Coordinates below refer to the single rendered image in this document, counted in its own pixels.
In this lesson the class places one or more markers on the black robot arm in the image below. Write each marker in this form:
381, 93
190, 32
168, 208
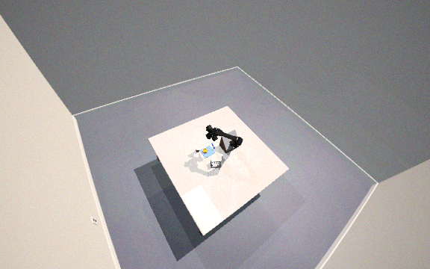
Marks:
218, 132

